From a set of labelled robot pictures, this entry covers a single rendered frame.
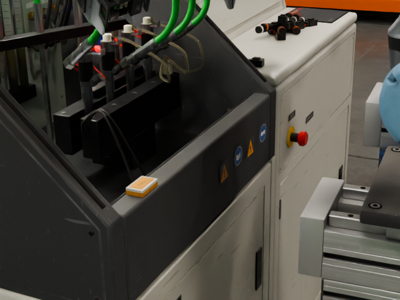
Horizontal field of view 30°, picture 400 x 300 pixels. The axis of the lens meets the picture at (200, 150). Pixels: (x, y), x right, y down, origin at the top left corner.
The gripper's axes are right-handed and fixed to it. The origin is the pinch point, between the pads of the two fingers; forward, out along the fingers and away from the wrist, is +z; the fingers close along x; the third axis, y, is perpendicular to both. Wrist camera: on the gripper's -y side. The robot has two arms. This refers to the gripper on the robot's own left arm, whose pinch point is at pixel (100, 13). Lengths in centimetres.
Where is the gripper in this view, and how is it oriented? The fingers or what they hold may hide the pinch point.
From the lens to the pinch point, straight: 122.8
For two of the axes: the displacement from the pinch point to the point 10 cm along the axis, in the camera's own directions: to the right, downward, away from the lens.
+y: 4.9, 8.3, -2.6
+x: 8.5, -4.0, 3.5
